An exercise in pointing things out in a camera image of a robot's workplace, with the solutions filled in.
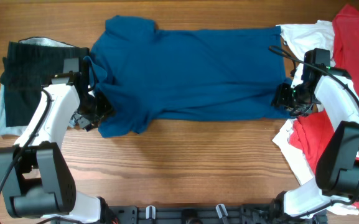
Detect blue polo shirt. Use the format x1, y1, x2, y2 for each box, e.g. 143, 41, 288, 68
86, 16, 289, 138

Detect light grey folded garment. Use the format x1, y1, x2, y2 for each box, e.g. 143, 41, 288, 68
0, 36, 76, 137

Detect red printed t-shirt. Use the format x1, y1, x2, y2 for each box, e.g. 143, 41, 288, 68
288, 3, 359, 210

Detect black folded shorts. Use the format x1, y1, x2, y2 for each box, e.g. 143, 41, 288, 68
0, 42, 90, 127

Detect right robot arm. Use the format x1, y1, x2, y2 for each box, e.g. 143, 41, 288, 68
268, 48, 359, 223

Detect left black cable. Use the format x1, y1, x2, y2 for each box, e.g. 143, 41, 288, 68
0, 88, 53, 224

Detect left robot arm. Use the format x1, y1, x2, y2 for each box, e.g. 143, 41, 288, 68
0, 58, 119, 223

